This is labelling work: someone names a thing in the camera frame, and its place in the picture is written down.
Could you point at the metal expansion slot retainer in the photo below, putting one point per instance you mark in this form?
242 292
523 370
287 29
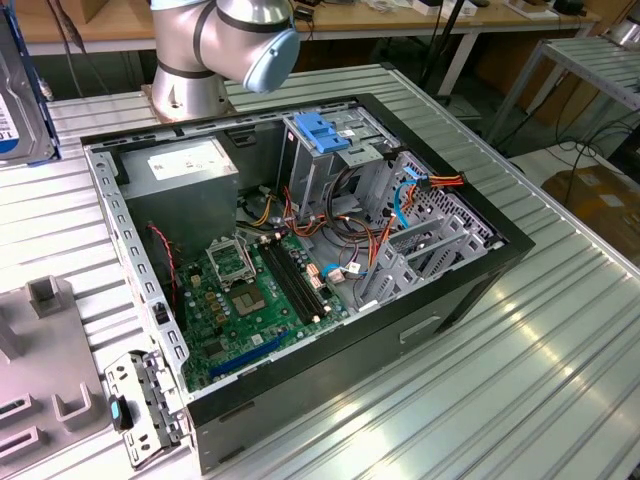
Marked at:
150 400

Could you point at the metal disk bay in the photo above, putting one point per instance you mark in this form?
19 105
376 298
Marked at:
400 285

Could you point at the metal slat side table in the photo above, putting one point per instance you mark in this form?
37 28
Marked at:
590 65

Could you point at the CPU socket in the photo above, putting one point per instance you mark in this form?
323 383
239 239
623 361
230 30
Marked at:
247 300

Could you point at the hard disk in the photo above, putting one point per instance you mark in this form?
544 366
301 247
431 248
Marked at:
20 110

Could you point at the blue plastic drive latch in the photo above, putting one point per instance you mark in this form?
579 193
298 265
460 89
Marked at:
320 132

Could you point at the black case fan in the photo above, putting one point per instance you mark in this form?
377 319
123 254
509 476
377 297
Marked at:
162 272

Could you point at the green motherboard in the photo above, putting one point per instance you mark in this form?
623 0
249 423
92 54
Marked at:
280 325

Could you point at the small white box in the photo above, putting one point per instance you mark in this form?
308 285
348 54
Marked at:
427 7

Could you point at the black open PC case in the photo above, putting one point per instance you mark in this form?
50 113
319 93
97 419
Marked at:
325 380

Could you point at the metal optical drive cage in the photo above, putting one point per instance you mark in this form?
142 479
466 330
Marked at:
310 175

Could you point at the blue expansion slot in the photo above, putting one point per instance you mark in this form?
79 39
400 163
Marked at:
250 353

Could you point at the grey power supply unit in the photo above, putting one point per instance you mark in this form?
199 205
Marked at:
180 210

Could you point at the black latch blue button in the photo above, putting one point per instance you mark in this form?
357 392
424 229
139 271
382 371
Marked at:
117 412

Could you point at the small black device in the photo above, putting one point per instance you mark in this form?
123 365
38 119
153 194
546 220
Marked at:
570 6

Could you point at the black RAM slot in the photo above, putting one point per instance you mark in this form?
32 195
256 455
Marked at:
302 276
284 283
296 278
290 281

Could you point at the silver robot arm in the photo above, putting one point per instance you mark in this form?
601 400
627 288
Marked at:
180 45

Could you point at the black intrusion switch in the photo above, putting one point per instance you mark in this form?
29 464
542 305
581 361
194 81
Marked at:
160 314

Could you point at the grey parts rack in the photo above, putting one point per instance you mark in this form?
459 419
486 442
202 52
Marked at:
50 355

